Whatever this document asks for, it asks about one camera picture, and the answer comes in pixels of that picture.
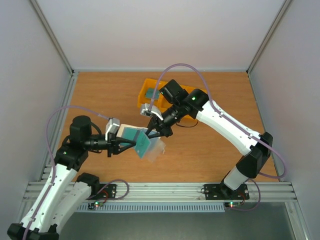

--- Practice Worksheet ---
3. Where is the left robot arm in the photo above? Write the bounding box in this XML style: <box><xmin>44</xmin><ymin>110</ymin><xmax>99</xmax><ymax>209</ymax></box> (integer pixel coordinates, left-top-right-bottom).
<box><xmin>7</xmin><ymin>115</ymin><xmax>136</xmax><ymax>240</ymax></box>

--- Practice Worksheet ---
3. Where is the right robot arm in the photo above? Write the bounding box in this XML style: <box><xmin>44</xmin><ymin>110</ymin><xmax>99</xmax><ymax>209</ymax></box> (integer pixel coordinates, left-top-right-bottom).
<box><xmin>140</xmin><ymin>79</ymin><xmax>273</xmax><ymax>198</ymax></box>

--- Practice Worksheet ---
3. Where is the yellow plastic bin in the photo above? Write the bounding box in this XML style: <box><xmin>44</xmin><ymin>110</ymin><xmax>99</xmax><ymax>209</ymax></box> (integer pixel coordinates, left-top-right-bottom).
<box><xmin>181</xmin><ymin>87</ymin><xmax>209</xmax><ymax>123</ymax></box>
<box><xmin>137</xmin><ymin>78</ymin><xmax>165</xmax><ymax>108</ymax></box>
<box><xmin>158</xmin><ymin>82</ymin><xmax>173</xmax><ymax>112</ymax></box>

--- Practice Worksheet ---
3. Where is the aluminium front rail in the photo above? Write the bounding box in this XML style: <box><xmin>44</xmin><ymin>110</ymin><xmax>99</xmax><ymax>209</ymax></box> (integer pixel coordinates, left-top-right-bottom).
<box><xmin>23</xmin><ymin>181</ymin><xmax>297</xmax><ymax>204</ymax></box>

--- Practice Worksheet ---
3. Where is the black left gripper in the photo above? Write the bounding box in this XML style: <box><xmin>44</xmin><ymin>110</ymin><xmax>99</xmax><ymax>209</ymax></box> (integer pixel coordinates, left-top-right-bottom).
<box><xmin>85</xmin><ymin>129</ymin><xmax>137</xmax><ymax>157</ymax></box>

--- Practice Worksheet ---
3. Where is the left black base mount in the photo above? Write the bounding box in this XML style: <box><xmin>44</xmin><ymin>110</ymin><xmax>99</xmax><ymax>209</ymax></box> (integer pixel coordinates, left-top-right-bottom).
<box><xmin>88</xmin><ymin>183</ymin><xmax>117</xmax><ymax>201</ymax></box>

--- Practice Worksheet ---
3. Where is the green card in bin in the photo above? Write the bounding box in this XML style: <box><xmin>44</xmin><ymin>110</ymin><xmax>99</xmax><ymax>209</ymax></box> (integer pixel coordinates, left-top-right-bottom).
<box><xmin>145</xmin><ymin>87</ymin><xmax>160</xmax><ymax>100</ymax></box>

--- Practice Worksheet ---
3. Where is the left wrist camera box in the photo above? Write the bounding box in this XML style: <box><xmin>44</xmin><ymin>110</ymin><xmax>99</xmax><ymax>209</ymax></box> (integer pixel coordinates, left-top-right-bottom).
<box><xmin>105</xmin><ymin>117</ymin><xmax>121</xmax><ymax>141</ymax></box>

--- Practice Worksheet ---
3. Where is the beige card holder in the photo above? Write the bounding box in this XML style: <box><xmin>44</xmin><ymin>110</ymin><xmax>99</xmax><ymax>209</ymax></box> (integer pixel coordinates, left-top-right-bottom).
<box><xmin>116</xmin><ymin>124</ymin><xmax>166</xmax><ymax>162</ymax></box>

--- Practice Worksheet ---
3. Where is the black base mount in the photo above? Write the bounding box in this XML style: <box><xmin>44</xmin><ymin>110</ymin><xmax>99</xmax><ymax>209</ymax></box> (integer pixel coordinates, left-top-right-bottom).
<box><xmin>88</xmin><ymin>183</ymin><xmax>117</xmax><ymax>201</ymax></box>
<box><xmin>200</xmin><ymin>183</ymin><xmax>250</xmax><ymax>201</ymax></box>

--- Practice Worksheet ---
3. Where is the grey slotted cable duct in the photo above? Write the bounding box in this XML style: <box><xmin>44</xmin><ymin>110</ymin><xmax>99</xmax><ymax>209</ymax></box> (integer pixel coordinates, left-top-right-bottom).
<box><xmin>76</xmin><ymin>202</ymin><xmax>225</xmax><ymax>214</ymax></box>

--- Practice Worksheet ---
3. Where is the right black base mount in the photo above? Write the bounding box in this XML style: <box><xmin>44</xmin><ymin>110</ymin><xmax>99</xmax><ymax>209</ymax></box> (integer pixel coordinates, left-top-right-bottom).
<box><xmin>200</xmin><ymin>183</ymin><xmax>250</xmax><ymax>201</ymax></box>

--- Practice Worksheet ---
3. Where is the teal green credit card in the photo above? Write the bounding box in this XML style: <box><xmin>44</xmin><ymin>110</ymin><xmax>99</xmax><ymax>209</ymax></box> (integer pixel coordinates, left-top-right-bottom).
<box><xmin>133</xmin><ymin>130</ymin><xmax>151</xmax><ymax>159</ymax></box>

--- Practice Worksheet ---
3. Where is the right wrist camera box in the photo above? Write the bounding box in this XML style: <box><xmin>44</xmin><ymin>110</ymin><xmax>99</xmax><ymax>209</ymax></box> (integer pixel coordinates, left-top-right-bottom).
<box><xmin>140</xmin><ymin>103</ymin><xmax>163</xmax><ymax>122</ymax></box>

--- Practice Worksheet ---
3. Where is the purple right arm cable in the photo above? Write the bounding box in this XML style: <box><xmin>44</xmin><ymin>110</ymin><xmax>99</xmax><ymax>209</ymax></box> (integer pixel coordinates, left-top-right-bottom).
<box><xmin>148</xmin><ymin>63</ymin><xmax>288</xmax><ymax>180</ymax></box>

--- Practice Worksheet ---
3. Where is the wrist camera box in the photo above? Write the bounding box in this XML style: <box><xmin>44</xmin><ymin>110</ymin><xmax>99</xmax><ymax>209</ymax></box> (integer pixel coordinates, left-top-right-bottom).
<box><xmin>140</xmin><ymin>103</ymin><xmax>163</xmax><ymax>122</ymax></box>
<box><xmin>105</xmin><ymin>117</ymin><xmax>121</xmax><ymax>141</ymax></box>

